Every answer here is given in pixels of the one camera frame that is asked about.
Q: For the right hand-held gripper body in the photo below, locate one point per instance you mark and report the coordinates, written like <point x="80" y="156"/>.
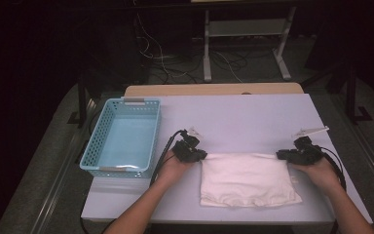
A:
<point x="306" y="154"/>

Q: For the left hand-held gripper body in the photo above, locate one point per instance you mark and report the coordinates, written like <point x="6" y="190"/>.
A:
<point x="185" y="152"/>

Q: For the white shirt with chick print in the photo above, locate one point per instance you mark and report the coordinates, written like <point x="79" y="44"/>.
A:
<point x="246" y="182"/>

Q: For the light blue plastic basket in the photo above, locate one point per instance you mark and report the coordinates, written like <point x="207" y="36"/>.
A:
<point x="126" y="136"/>

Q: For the person's left hand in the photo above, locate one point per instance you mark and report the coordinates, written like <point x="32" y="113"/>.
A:
<point x="173" y="170"/>

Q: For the person's right hand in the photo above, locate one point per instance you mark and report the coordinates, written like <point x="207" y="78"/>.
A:
<point x="323" y="177"/>

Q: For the black metal stand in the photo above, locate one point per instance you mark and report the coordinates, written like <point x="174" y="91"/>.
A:
<point x="82" y="100"/>
<point x="350" y="97"/>

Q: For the metal floor rail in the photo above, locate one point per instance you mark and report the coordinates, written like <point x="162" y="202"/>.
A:
<point x="371" y="162"/>
<point x="60" y="175"/>

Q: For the grey metal desk frame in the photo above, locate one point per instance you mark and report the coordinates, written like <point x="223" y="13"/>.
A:
<point x="207" y="48"/>

